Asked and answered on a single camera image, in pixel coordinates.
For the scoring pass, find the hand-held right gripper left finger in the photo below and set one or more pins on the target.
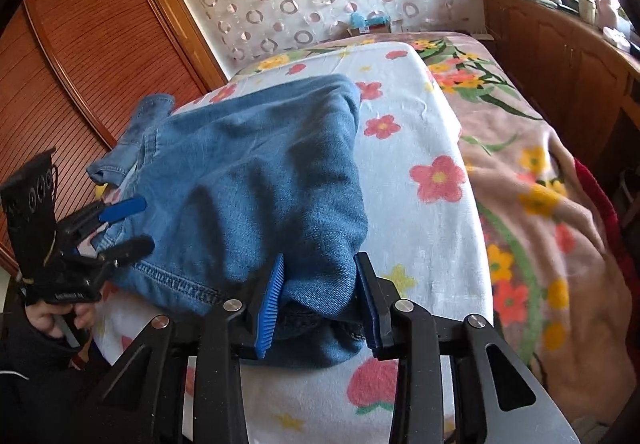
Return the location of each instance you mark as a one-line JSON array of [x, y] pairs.
[[267, 314]]

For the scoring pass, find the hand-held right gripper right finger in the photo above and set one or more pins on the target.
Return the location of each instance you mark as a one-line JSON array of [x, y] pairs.
[[372, 314]]

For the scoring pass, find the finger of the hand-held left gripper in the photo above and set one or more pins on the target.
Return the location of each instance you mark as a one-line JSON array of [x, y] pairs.
[[122, 209], [135, 246]]

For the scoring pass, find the blue denim pants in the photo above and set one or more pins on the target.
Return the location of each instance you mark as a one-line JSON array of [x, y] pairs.
[[250, 164]]

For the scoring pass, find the person's left forearm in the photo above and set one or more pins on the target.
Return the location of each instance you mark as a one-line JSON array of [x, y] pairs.
[[30, 384]]

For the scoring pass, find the person's left hand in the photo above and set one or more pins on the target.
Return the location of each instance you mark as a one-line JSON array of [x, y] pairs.
[[45, 319]]

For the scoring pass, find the white floral bed sheet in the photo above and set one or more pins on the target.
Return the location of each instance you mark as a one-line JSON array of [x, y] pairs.
[[415, 224]]

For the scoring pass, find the wooden louvered wardrobe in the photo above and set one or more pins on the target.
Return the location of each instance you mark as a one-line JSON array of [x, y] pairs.
[[100, 49]]

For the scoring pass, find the pink floral blanket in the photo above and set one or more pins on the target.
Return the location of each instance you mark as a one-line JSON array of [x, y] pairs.
[[550, 274]]

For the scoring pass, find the red cloth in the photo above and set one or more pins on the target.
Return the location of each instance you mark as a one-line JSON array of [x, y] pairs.
[[600, 204]]

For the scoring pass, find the blue toy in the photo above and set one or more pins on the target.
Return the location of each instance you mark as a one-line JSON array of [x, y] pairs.
[[370, 19]]

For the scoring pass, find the wooden cabinet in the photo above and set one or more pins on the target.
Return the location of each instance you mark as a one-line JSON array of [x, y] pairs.
[[550, 49]]

